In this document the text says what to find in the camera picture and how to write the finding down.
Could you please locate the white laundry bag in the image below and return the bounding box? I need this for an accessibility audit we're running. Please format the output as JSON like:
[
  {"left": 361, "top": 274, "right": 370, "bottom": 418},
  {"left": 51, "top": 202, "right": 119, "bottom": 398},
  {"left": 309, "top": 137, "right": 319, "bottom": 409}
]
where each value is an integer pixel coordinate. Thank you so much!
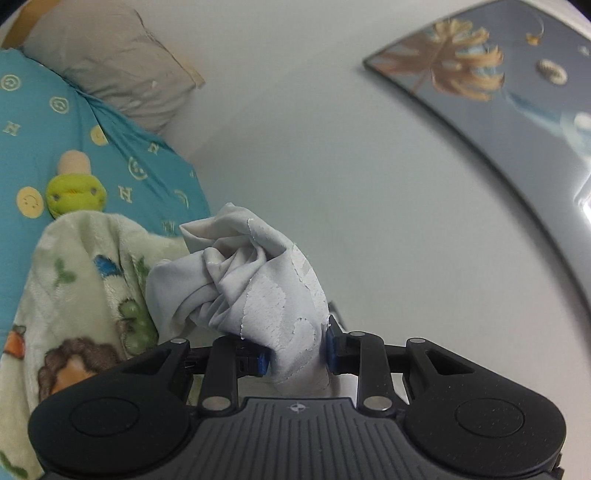
[{"left": 145, "top": 203, "right": 338, "bottom": 397}]

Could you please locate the green lion fleece blanket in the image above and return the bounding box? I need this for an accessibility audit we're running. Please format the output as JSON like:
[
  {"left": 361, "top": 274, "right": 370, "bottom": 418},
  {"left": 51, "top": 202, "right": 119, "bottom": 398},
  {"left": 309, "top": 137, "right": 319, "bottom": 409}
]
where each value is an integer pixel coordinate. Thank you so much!
[{"left": 1, "top": 211, "right": 187, "bottom": 479}]

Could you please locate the green plush toy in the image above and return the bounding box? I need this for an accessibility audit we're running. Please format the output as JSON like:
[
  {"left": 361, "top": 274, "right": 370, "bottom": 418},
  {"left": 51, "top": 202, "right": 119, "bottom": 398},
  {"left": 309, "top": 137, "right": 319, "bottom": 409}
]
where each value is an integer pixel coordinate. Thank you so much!
[{"left": 45, "top": 150, "right": 107, "bottom": 219}]

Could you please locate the teal patterned bed sheet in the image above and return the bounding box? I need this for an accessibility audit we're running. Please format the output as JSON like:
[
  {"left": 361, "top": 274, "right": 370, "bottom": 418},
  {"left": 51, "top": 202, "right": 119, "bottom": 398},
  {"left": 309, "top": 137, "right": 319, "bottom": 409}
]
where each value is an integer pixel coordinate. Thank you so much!
[{"left": 0, "top": 47, "right": 213, "bottom": 296}]

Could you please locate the grey pillow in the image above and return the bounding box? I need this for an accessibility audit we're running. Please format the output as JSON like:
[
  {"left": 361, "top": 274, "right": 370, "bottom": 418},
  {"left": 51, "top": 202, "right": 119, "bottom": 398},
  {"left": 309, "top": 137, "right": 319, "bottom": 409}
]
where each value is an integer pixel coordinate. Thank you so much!
[{"left": 22, "top": 1, "right": 204, "bottom": 134}]

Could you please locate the brown headboard cushion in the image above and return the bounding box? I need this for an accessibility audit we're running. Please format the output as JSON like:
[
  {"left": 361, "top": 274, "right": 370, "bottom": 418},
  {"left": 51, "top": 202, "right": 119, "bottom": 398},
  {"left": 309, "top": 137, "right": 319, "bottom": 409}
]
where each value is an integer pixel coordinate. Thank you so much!
[{"left": 1, "top": 1, "right": 39, "bottom": 49}]

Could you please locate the framed leaf wall picture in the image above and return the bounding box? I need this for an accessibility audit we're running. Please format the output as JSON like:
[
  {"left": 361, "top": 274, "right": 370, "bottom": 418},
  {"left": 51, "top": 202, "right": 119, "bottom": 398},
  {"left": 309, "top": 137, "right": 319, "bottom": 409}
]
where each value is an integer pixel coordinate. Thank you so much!
[{"left": 363, "top": 1, "right": 590, "bottom": 296}]

